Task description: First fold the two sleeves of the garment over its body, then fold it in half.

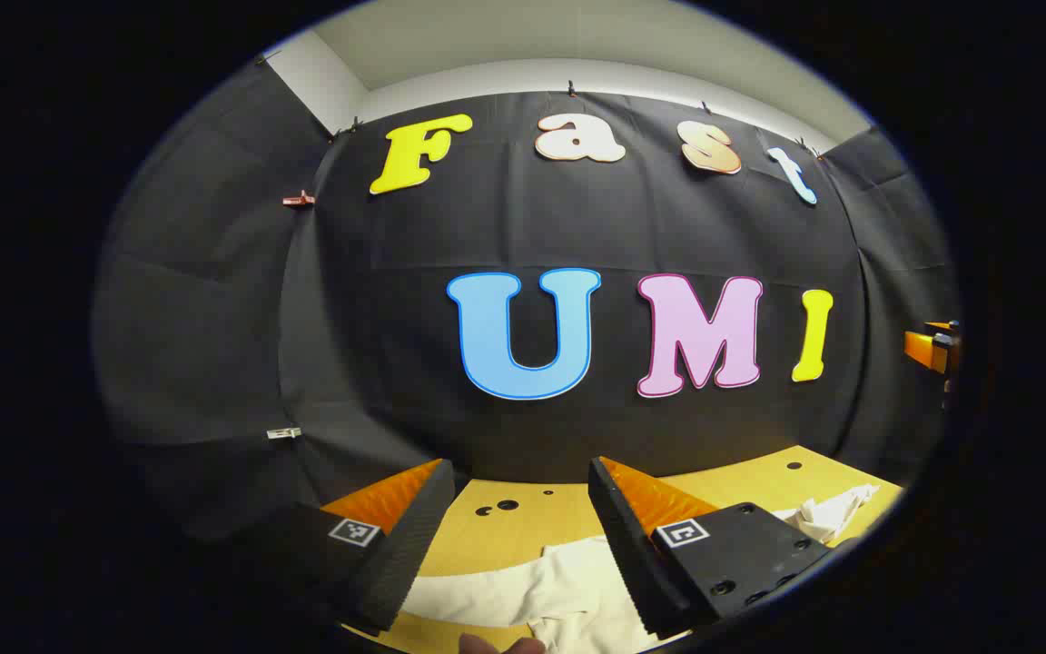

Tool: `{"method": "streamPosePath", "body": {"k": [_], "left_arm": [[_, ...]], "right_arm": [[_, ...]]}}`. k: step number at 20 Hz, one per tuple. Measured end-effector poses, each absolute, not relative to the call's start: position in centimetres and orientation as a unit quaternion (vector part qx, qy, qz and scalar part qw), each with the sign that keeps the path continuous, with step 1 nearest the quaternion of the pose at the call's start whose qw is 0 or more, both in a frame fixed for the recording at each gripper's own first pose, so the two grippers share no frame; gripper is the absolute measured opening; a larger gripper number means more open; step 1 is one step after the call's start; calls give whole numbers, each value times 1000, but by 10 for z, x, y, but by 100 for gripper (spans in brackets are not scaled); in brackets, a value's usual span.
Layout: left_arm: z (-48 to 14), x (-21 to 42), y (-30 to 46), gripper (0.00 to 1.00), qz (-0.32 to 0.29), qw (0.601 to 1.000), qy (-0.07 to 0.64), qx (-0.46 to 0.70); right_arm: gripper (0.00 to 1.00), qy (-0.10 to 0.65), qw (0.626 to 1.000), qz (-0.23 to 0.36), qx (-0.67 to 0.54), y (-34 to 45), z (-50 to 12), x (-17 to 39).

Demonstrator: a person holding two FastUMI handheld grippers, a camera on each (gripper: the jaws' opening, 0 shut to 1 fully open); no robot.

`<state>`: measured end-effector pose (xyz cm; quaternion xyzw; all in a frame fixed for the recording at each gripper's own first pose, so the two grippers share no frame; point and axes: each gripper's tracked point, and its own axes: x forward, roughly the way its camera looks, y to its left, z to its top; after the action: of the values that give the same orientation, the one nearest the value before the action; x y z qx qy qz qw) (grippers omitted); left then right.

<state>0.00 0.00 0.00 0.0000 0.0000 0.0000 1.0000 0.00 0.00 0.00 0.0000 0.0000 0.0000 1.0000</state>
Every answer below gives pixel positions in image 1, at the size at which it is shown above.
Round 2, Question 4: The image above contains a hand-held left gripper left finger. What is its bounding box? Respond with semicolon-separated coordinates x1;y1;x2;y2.
246;459;457;637

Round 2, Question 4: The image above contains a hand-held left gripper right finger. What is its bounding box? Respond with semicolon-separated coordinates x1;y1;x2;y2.
588;457;837;640

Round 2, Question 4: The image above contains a cream white sweatshirt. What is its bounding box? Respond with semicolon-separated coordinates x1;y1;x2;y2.
400;484;880;654

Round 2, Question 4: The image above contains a black backdrop cloth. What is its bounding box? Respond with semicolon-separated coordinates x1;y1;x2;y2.
92;64;960;546

